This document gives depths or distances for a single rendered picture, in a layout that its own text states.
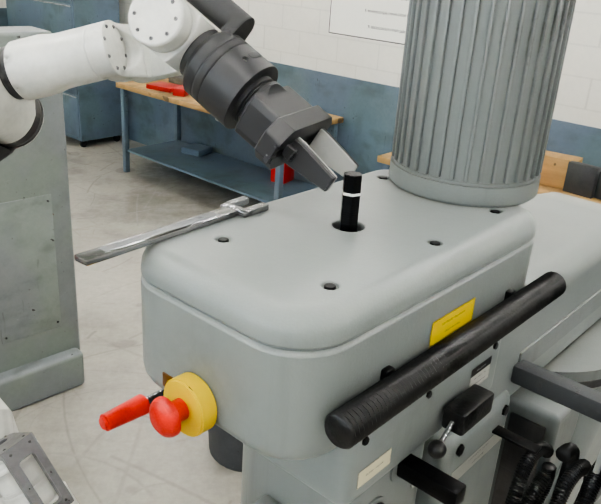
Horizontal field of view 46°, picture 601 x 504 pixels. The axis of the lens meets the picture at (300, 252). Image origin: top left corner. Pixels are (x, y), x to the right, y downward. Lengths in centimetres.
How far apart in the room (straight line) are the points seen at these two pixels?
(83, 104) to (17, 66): 720
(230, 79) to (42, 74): 24
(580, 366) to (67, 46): 93
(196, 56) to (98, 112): 743
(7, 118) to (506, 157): 61
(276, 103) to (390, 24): 509
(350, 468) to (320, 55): 569
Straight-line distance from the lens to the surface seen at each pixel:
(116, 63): 89
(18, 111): 96
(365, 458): 77
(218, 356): 67
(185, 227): 75
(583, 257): 124
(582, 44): 515
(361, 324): 64
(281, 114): 77
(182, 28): 81
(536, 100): 91
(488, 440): 109
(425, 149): 91
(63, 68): 90
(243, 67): 79
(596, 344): 137
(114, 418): 79
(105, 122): 830
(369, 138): 605
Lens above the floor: 217
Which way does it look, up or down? 23 degrees down
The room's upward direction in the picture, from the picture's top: 4 degrees clockwise
